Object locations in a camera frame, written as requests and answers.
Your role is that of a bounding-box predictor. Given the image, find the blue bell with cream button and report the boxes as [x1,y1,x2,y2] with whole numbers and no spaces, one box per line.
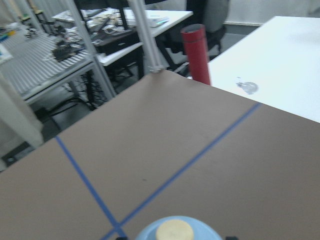
[136,215,222,240]

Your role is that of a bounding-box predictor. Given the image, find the red cylinder bottle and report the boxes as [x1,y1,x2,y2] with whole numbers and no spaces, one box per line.
[180,23,211,86]

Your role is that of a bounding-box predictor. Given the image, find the black office chair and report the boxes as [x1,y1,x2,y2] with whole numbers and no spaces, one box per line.
[163,0,231,76]

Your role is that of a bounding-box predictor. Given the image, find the white side table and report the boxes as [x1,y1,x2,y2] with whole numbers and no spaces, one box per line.
[208,16,320,122]

